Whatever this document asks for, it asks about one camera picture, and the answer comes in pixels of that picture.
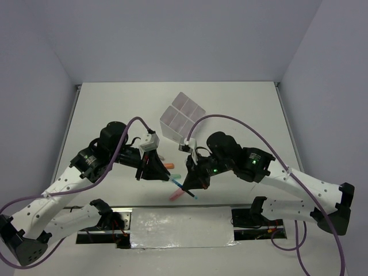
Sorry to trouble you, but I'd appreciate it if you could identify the pink highlighter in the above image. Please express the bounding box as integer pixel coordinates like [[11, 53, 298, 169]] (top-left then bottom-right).
[[169, 189, 185, 201]]

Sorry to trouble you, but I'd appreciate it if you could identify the metal table rail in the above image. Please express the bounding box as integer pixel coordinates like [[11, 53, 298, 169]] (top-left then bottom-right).
[[68, 203, 285, 210]]

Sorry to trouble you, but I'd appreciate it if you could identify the white six-compartment organizer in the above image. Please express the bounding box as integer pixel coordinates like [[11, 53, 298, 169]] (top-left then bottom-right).
[[159, 92, 206, 143]]

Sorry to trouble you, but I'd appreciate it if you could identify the blue patterned pen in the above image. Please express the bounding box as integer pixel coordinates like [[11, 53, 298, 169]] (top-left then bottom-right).
[[170, 178, 198, 200]]

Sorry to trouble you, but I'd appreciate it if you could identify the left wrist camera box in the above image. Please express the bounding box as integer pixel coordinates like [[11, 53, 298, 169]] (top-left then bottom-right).
[[139, 133, 159, 152]]

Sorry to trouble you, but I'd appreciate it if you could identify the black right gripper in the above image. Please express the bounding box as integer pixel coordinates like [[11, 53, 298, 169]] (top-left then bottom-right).
[[181, 149, 233, 188]]

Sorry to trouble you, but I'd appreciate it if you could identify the orange highlighter with clear cap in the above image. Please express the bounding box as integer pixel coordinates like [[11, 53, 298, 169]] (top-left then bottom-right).
[[164, 163, 175, 170]]

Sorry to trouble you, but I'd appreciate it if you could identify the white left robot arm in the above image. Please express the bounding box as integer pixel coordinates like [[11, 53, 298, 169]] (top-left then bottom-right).
[[1, 122, 170, 269]]

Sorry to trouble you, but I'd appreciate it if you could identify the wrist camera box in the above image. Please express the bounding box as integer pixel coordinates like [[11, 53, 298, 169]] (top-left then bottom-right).
[[139, 133, 159, 152], [179, 138, 198, 164]]

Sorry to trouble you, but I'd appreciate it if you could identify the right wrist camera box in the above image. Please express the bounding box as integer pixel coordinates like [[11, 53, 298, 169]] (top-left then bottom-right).
[[179, 138, 198, 164]]

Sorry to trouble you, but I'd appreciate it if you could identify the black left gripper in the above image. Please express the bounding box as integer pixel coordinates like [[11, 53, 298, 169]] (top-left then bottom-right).
[[113, 145, 171, 182]]

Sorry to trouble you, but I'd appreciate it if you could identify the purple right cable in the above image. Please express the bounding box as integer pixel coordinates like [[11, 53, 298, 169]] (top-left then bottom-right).
[[186, 114, 345, 276]]

